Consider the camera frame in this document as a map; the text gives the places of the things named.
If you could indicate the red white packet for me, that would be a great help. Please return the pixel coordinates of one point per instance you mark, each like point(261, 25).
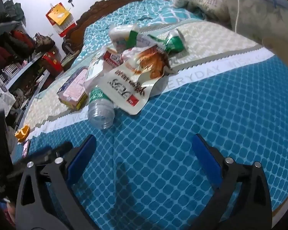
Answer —
point(112, 58)

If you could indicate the orange peel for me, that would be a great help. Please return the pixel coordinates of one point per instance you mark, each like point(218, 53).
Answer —
point(22, 133)

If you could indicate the floral cloth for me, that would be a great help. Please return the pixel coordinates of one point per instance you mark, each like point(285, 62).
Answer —
point(0, 86)

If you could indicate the dark handbag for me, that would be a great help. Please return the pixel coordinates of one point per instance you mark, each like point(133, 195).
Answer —
point(44, 42)

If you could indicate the green white wrapper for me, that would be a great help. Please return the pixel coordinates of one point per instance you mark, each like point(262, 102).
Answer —
point(172, 42)

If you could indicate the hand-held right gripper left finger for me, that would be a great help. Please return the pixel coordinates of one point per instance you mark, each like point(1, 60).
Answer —
point(82, 158)

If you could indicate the storage shelf with clothes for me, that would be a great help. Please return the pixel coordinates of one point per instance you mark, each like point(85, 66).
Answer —
point(12, 45)

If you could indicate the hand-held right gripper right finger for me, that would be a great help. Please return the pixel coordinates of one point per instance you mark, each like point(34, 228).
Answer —
point(206, 158)

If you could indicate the carved wooden headboard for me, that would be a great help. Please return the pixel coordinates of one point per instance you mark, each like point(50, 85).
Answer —
point(91, 14)

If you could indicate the pink flat box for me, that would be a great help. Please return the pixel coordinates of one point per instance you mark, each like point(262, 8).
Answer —
point(73, 86)

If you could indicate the clear plastic bottle green label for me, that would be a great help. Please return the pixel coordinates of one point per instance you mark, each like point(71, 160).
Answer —
point(99, 111)

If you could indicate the newspaper print pillow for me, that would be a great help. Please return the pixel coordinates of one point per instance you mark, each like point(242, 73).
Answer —
point(201, 0)

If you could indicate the white plastic packaging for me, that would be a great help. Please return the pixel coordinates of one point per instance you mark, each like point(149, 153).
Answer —
point(94, 69)

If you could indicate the red yellow wall calendar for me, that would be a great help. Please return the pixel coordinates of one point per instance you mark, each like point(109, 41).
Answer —
point(60, 16)

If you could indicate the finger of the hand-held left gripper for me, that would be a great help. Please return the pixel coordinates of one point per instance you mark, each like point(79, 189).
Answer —
point(52, 149)

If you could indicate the large white snack bag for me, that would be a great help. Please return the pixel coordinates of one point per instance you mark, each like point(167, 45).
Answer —
point(134, 81)

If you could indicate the red gift box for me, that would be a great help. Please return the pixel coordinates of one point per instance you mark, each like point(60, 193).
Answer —
point(52, 63)

